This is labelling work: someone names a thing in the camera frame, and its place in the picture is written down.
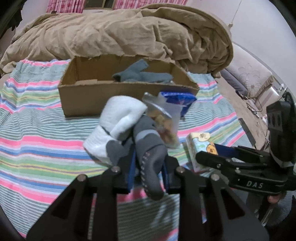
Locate cartoon print tissue pack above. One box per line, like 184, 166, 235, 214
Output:
186, 133, 219, 173

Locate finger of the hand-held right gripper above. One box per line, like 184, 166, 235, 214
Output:
213, 143, 270, 164
195, 151, 267, 179

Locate grey sock with grip dots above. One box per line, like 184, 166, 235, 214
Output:
120, 115, 168, 201

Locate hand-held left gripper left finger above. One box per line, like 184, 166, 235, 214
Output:
26, 148, 137, 241

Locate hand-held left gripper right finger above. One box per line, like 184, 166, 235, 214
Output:
161, 156, 270, 241

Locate person's right hand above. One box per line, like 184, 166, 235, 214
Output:
267, 194, 287, 205

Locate black cable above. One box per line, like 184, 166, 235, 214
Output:
240, 92, 266, 118

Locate clear snack packet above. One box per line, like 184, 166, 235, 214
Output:
142, 92, 181, 149

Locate pink patterned curtain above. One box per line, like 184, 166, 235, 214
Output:
46, 0, 86, 13
113, 0, 188, 11

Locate tan blanket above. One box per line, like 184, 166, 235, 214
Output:
0, 3, 234, 78

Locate blue-grey sock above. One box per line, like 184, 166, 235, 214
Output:
112, 59, 173, 84

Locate blue foil packet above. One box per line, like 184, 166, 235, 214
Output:
160, 91, 197, 118

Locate white sock with grey heel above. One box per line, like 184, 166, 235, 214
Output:
83, 96, 148, 166

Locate striped bed sheet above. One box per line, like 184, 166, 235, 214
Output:
0, 59, 246, 239

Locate cardboard box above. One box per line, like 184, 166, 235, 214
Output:
58, 55, 200, 118

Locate beige floral sofa cushion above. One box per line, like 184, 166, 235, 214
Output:
228, 41, 276, 99

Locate grey bolster pillow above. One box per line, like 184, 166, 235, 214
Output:
220, 69, 246, 93

